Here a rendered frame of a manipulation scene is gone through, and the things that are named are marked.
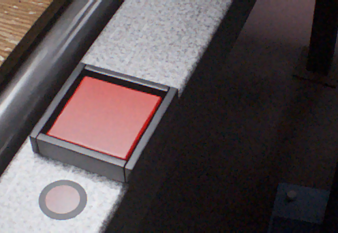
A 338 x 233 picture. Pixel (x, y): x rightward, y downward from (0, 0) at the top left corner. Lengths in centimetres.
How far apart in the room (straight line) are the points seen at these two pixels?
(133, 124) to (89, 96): 4
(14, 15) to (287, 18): 152
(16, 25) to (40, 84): 5
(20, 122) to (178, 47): 13
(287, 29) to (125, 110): 153
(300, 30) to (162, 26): 144
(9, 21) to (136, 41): 10
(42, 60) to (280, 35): 147
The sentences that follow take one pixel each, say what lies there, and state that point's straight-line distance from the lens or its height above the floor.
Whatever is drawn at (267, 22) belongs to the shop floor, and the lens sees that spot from 201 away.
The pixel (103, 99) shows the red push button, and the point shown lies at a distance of 50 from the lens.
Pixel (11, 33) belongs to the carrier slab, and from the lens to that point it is 55.
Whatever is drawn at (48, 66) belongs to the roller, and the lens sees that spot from 55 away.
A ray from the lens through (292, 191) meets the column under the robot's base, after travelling 159.
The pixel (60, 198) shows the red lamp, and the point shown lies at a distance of 46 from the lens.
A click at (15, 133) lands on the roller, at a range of 51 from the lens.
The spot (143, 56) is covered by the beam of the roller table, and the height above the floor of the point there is 91.
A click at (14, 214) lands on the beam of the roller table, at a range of 46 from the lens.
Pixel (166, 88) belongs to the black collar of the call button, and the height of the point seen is 93.
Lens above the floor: 128
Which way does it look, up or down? 47 degrees down
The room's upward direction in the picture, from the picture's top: 2 degrees counter-clockwise
